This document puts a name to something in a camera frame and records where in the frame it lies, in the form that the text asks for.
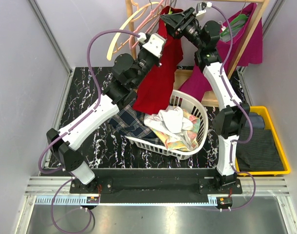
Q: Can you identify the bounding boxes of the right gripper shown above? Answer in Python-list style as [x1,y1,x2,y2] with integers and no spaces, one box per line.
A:
[158,7,203,51]

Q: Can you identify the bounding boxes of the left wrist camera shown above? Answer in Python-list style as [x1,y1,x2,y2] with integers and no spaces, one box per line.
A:
[142,33,166,59]

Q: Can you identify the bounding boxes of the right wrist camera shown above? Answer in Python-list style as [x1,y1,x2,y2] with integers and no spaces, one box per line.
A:
[196,1,212,17]

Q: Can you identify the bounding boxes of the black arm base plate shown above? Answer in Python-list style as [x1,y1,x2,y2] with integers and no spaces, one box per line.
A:
[70,169,242,206]

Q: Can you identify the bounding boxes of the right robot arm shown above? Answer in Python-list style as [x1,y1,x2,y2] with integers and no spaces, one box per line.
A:
[161,7,250,193]

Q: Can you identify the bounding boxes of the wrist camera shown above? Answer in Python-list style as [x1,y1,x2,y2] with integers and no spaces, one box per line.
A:
[142,33,166,59]
[196,1,212,17]

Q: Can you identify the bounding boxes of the navy plaid skirt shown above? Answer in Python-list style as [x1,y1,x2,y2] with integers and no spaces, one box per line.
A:
[108,99,163,145]

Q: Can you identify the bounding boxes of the pastel floral skirt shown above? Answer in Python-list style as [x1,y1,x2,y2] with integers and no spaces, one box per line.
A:
[150,109,201,152]

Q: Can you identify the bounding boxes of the pink plastic hanger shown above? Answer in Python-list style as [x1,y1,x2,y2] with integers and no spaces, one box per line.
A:
[116,0,169,50]

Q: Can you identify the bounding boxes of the green hanger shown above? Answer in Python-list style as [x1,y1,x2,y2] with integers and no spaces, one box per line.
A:
[220,14,249,38]

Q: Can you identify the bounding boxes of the cream plastic hanger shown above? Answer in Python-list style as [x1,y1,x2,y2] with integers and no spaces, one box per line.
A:
[106,0,163,61]

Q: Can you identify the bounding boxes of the yellow plastic bin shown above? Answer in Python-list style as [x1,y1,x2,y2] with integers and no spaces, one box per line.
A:
[235,106,291,176]

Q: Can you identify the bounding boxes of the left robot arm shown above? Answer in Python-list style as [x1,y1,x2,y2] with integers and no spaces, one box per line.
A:
[46,45,163,193]

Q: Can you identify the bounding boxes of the white plastic laundry basket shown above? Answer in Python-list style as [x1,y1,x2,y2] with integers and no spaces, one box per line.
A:
[127,90,209,160]

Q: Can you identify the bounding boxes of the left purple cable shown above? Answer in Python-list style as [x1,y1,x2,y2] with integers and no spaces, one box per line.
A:
[37,29,146,231]

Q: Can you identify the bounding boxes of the white garment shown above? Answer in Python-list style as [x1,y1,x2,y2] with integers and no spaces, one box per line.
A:
[143,106,193,138]

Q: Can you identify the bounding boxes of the folded dark clothes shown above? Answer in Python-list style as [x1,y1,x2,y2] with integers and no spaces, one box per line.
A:
[236,112,284,172]

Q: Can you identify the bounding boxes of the magenta dress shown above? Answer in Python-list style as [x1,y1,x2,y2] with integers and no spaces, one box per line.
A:
[179,3,263,101]

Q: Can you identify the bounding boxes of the wooden clothes rack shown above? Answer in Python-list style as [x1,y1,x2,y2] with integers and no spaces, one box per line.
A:
[125,0,271,107]

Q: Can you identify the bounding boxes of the red dress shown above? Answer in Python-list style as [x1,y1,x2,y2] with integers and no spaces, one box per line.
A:
[132,19,183,115]

